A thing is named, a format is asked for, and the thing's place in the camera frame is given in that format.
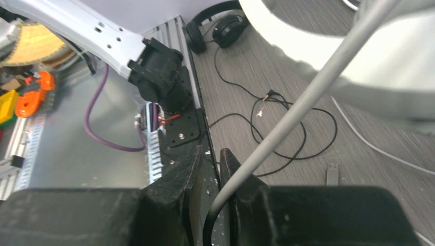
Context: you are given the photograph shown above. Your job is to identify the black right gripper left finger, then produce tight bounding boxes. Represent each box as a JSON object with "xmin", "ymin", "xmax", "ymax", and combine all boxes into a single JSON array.
[{"xmin": 1, "ymin": 146, "xmax": 203, "ymax": 245}]

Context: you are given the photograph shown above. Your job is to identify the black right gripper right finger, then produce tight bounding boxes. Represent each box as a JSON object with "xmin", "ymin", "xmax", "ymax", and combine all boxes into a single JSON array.
[{"xmin": 219, "ymin": 148, "xmax": 424, "ymax": 246}]

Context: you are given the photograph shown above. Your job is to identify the black on-ear headphones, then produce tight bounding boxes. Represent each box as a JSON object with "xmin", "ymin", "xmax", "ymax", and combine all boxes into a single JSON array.
[{"xmin": 182, "ymin": 1, "xmax": 250, "ymax": 54}]

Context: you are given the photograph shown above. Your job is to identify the large white grey headphones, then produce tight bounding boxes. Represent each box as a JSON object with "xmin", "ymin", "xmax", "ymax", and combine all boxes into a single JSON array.
[{"xmin": 240, "ymin": 1, "xmax": 434, "ymax": 131}]

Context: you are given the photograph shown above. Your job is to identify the thin black headphone cable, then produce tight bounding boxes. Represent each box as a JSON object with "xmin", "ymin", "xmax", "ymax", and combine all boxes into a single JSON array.
[{"xmin": 204, "ymin": 13, "xmax": 339, "ymax": 178}]

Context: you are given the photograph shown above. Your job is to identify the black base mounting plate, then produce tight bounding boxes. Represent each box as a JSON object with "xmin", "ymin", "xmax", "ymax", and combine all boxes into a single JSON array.
[{"xmin": 154, "ymin": 66, "xmax": 232, "ymax": 246}]

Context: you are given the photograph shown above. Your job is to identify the grey headphone cable with USB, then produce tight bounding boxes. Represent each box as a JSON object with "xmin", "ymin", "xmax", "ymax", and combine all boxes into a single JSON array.
[{"xmin": 202, "ymin": 0, "xmax": 435, "ymax": 246}]

